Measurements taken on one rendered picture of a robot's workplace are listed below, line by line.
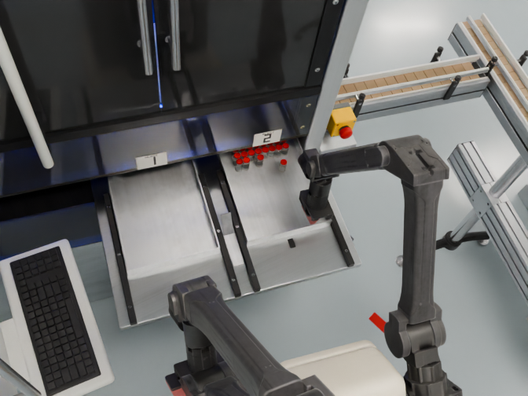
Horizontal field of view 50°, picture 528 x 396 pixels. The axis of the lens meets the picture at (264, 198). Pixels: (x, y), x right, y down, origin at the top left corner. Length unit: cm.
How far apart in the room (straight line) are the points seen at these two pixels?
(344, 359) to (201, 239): 70
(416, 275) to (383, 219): 168
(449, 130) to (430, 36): 70
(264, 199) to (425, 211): 74
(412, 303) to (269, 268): 56
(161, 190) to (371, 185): 143
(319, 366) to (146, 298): 65
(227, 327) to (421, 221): 41
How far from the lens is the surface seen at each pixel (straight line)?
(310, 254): 165
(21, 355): 168
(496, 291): 286
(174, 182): 173
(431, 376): 124
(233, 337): 90
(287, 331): 249
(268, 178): 175
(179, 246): 163
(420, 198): 106
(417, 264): 113
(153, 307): 157
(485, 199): 239
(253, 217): 168
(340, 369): 106
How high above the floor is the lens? 236
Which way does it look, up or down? 59 degrees down
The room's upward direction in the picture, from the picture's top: 12 degrees clockwise
